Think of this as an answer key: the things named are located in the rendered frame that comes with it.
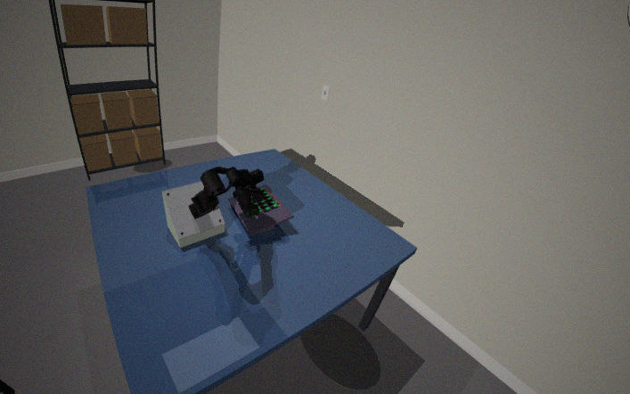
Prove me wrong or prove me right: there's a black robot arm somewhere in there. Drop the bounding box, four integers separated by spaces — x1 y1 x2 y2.
189 167 265 219

